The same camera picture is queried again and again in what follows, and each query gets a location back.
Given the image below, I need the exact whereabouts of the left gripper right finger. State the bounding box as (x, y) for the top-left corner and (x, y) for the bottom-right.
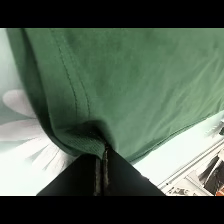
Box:
(101, 143), (166, 197)

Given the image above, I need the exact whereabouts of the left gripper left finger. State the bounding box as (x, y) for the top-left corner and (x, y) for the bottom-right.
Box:
(36, 152), (103, 197)

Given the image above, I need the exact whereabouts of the green T-shirt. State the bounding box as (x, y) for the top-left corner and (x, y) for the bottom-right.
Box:
(5, 27), (224, 164)

